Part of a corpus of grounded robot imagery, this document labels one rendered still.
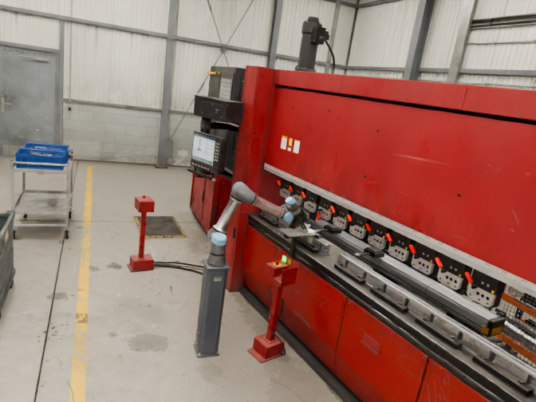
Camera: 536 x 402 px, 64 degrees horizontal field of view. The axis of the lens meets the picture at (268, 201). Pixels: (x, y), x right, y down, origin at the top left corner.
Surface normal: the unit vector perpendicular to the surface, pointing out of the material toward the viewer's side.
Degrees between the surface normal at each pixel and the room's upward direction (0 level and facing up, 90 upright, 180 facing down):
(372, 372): 90
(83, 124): 90
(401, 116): 90
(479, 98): 90
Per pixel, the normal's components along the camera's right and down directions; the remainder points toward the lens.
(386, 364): -0.86, 0.01
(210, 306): 0.36, 0.29
